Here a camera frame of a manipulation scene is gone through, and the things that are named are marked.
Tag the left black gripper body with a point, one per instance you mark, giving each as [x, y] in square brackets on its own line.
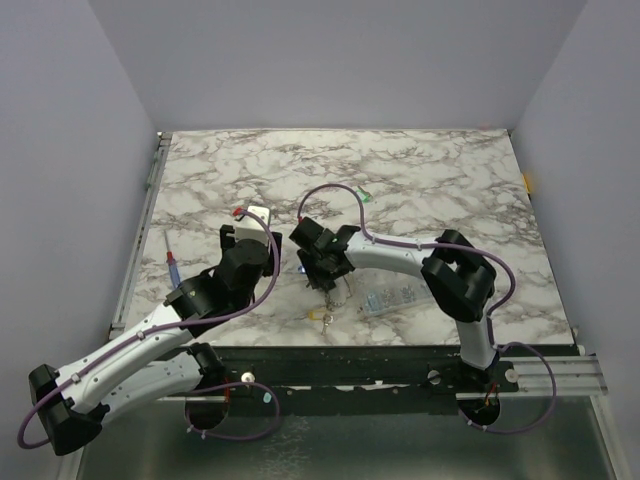
[226, 244]

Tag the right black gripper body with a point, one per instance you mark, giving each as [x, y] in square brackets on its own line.
[316, 266]

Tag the metal key organizer plate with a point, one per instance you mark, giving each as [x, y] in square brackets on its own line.
[345, 295]

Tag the yellow tagged key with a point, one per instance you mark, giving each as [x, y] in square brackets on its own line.
[326, 318]

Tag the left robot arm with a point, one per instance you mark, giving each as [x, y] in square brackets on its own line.
[160, 355]

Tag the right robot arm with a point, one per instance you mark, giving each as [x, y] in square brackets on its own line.
[459, 279]

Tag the blue red screwdriver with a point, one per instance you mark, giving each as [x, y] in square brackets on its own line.
[173, 270]

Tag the clear plastic screw box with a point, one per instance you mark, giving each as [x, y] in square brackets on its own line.
[382, 299]

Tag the green tagged key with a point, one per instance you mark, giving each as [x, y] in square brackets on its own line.
[364, 195]

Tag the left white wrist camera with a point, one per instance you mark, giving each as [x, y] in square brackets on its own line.
[248, 223]

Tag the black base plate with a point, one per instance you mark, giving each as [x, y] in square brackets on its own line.
[328, 381]

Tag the aluminium frame rail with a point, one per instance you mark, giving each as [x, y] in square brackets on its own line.
[114, 386]

